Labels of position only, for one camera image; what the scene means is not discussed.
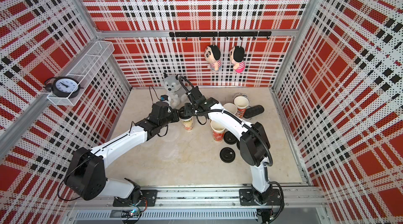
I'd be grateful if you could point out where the yellow-red paper cup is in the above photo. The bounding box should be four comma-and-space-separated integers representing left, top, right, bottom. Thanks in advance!
180, 117, 194, 131

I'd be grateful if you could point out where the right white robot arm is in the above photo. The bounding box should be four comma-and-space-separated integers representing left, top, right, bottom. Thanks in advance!
184, 87, 285, 207

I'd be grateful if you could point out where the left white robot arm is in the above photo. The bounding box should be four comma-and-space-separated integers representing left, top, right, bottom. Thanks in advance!
63, 101, 179, 201

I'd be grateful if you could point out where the grey white husky plush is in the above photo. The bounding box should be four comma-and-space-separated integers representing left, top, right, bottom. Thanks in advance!
163, 73, 187, 108

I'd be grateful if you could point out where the red paper cup front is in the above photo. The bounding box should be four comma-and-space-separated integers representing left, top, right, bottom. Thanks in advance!
211, 121, 226, 142

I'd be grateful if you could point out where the red paper cup middle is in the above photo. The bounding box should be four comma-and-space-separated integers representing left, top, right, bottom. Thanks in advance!
223, 103, 238, 115

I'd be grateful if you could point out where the red paper cup back-right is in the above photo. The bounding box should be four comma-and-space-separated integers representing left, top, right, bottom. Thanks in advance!
234, 96, 249, 118

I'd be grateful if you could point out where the black lid near front cup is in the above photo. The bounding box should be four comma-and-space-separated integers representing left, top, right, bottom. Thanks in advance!
224, 131, 238, 145

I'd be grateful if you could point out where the black oblong case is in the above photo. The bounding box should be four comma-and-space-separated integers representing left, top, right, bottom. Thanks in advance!
243, 105, 264, 119

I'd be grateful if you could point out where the boy doll striped shirt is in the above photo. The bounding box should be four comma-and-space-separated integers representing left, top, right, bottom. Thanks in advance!
204, 45, 222, 72

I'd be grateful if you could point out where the boy doll pink shirt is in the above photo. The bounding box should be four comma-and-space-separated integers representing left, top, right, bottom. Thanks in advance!
230, 46, 246, 74

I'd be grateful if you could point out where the black round clock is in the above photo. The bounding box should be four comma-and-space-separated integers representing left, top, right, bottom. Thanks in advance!
44, 77, 82, 98

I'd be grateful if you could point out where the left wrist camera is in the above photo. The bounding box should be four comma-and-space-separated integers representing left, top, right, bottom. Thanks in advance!
160, 95, 169, 102

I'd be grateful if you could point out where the white wire basket shelf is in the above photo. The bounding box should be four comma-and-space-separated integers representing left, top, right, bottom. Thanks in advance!
47, 40, 114, 106

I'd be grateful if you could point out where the black hook rail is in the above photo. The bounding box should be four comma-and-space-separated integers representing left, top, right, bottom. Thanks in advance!
169, 31, 272, 39

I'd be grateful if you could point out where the metal base rail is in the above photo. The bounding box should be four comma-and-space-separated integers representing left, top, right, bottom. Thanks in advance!
62, 184, 333, 224

